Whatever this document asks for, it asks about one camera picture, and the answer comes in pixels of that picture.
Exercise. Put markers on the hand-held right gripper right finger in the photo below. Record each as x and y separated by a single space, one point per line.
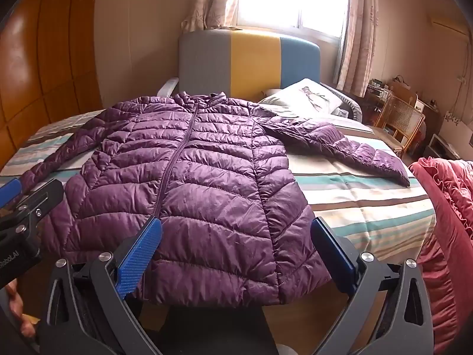
334 255

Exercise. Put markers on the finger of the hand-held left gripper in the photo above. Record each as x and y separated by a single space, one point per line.
9 190
44 196

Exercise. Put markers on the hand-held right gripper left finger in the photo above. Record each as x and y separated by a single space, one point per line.
140 255

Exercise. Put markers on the purple puffer jacket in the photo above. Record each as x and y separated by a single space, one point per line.
207 177

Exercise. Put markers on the person's left hand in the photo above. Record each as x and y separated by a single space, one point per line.
14 296

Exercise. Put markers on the striped bed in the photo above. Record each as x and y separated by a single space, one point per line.
351 199

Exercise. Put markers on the red ruffled blanket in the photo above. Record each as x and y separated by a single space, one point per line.
447 229

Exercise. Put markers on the small glass jar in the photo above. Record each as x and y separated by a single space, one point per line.
338 111

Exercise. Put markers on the wooden wardrobe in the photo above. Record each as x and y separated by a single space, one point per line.
44 44

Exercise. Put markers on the grey box appliance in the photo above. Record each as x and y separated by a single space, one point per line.
441 148

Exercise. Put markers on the rattan chair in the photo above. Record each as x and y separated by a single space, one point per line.
402 118

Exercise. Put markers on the white printed pillow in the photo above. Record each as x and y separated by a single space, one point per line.
310 96

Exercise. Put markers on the grey pillow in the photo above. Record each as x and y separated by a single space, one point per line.
271 98

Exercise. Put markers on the cluttered wooden desk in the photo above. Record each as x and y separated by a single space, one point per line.
402 94

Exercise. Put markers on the white floral cabinet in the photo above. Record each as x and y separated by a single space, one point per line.
456 125

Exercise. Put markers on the grey yellow blue sofa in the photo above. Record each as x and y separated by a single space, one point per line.
207 63

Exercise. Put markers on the long pink patterned curtain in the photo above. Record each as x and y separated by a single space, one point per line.
356 29

